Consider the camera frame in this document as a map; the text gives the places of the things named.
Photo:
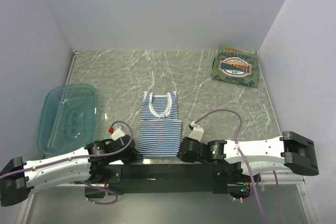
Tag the blue white striped tank top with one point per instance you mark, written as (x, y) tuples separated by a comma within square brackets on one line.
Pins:
[(160, 126)]

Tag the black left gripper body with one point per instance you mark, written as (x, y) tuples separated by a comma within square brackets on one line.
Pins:
[(130, 156)]

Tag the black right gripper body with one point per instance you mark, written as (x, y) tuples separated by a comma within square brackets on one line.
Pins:
[(188, 159)]

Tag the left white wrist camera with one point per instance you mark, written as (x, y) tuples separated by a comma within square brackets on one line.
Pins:
[(116, 133)]

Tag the olive green tank top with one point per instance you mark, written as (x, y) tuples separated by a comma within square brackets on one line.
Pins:
[(236, 67)]

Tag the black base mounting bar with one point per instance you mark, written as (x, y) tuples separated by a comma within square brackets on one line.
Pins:
[(169, 178)]

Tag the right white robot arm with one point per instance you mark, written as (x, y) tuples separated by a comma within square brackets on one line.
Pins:
[(291, 150)]

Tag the translucent teal laundry basket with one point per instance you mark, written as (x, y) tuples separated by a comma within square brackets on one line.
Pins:
[(68, 119)]

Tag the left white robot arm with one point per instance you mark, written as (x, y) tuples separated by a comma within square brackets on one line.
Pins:
[(88, 164)]

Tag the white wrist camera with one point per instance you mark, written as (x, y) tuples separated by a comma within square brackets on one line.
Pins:
[(196, 131), (116, 133)]

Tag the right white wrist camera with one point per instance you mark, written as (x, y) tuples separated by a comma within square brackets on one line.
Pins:
[(196, 131)]

